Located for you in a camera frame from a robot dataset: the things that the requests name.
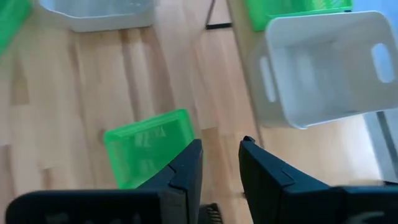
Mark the black slotted plastic basket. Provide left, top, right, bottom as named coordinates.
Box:
left=198, top=202, right=224, bottom=224

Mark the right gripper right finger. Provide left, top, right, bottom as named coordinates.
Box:
left=238, top=135, right=345, bottom=224

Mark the green slotted plastic basket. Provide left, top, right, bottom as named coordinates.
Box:
left=103, top=108, right=205, bottom=190
left=245, top=0, right=354, bottom=32
left=0, top=0, right=34, bottom=57

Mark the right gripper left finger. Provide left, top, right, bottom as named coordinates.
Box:
left=136, top=139, right=205, bottom=224

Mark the white plastic bin with handles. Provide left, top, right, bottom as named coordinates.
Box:
left=37, top=0, right=158, bottom=34
left=248, top=11, right=398, bottom=130

